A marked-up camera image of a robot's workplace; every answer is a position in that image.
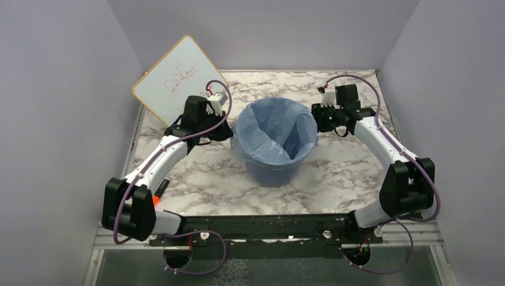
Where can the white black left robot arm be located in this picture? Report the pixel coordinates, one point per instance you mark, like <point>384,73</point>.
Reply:
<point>129,205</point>

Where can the black orange marker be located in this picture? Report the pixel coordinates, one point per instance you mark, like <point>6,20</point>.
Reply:
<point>160,191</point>

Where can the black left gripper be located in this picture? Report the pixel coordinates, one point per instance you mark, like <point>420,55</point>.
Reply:
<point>224,133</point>

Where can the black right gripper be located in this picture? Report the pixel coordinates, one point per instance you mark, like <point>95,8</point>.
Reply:
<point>318,112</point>

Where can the yellow-framed whiteboard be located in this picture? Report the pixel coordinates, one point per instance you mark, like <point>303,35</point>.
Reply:
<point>183,71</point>

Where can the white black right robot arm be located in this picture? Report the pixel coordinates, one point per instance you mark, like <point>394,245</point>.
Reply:
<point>407,186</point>

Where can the light blue trash bag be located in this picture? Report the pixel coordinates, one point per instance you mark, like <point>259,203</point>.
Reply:
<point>274,131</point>

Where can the blue plastic trash bin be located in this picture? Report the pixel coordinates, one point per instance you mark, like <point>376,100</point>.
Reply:
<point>274,176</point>

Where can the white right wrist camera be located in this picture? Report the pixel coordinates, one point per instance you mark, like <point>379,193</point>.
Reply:
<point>328,96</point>

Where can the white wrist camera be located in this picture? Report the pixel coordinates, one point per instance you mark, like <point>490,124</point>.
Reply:
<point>215,103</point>
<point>328,96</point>

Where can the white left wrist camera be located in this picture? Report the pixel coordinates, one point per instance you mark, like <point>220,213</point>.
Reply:
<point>215,103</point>

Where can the black metal mounting rail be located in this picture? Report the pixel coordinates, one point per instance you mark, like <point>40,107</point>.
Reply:
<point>266,237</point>

